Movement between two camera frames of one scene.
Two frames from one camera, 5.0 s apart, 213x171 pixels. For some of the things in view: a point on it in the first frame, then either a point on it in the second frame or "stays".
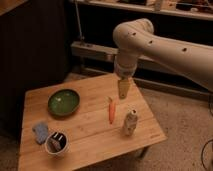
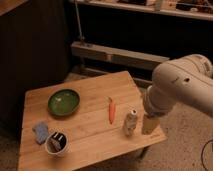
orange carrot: [111, 110] stays
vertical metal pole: [79, 22] stays
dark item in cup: [56, 142] stays
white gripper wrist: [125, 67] to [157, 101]
